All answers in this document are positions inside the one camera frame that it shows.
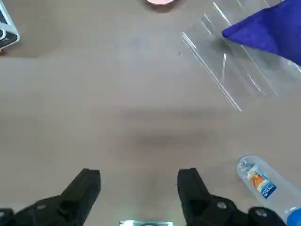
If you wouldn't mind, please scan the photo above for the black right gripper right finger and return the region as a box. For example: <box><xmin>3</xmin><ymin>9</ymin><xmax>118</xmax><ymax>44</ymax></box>
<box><xmin>177</xmin><ymin>168</ymin><xmax>288</xmax><ymax>226</ymax></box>

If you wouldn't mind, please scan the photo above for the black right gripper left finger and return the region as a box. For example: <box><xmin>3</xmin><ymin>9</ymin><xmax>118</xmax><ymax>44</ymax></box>
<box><xmin>0</xmin><ymin>168</ymin><xmax>101</xmax><ymax>226</ymax></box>

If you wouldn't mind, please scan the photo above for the purple cloth towel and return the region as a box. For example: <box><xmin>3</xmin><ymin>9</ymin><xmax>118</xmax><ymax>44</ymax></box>
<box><xmin>222</xmin><ymin>0</ymin><xmax>301</xmax><ymax>68</ymax></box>

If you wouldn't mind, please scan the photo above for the clear acrylic storage rack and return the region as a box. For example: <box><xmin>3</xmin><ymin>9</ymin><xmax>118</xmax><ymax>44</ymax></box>
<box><xmin>181</xmin><ymin>0</ymin><xmax>301</xmax><ymax>112</ymax></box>

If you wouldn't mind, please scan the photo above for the clear bottle blue cap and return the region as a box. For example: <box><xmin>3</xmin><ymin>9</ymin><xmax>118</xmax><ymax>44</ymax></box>
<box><xmin>237</xmin><ymin>155</ymin><xmax>301</xmax><ymax>226</ymax></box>

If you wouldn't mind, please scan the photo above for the white mini drawer cabinet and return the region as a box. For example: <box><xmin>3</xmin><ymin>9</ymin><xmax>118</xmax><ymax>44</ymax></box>
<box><xmin>0</xmin><ymin>0</ymin><xmax>20</xmax><ymax>50</ymax></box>

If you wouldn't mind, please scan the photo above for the pink bowl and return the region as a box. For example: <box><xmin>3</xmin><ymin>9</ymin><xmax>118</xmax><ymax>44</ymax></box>
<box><xmin>146</xmin><ymin>0</ymin><xmax>181</xmax><ymax>5</ymax></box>

